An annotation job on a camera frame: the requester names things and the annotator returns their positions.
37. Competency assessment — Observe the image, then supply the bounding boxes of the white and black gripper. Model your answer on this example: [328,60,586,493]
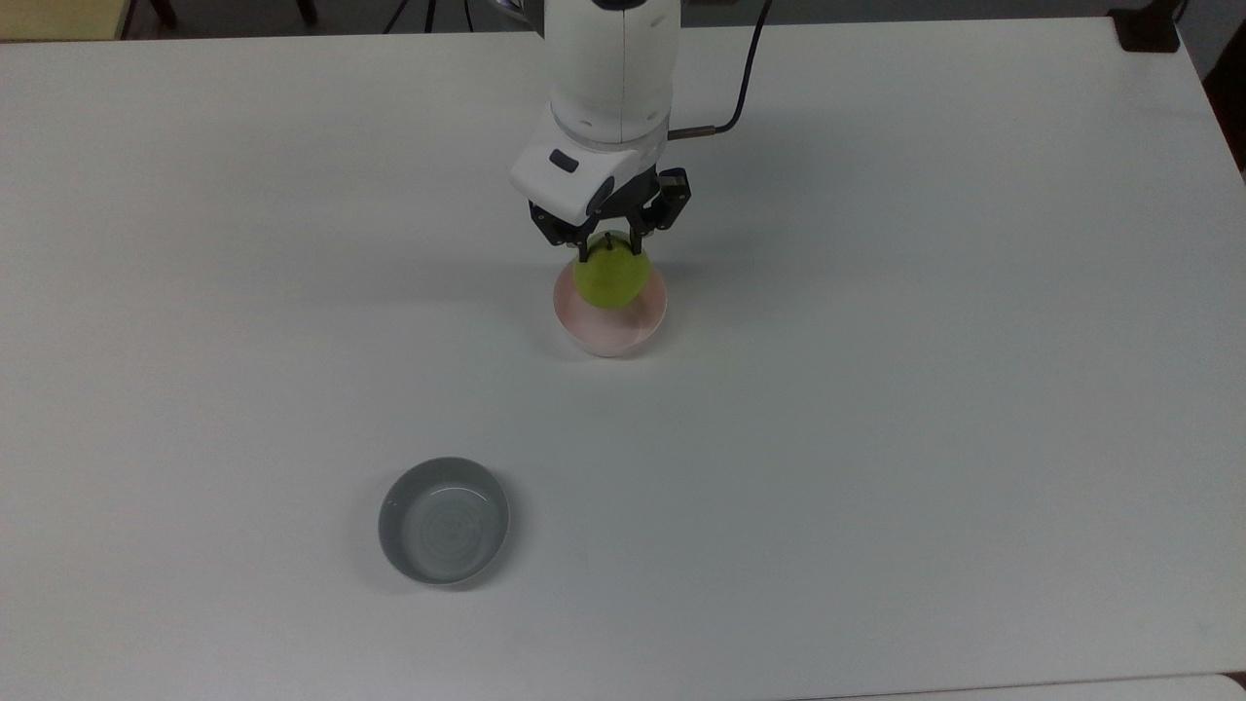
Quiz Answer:
[509,136,693,265]

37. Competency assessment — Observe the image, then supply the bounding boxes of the green pear with dark stem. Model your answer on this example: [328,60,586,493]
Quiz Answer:
[572,232,651,312]

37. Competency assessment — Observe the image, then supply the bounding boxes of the pink bowl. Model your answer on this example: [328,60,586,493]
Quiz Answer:
[553,263,670,359]

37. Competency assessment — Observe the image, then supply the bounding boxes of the grey bowl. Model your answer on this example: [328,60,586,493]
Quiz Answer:
[378,457,511,587]

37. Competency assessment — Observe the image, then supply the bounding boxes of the black tripod legs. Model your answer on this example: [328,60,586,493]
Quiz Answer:
[383,0,478,34]

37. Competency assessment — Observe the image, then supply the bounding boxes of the black table clamp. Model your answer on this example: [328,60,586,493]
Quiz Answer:
[1108,0,1185,54]

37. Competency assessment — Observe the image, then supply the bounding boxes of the yellow wooden furniture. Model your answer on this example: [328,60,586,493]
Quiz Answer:
[0,0,134,43]

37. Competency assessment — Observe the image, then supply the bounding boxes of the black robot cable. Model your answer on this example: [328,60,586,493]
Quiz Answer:
[668,0,774,141]

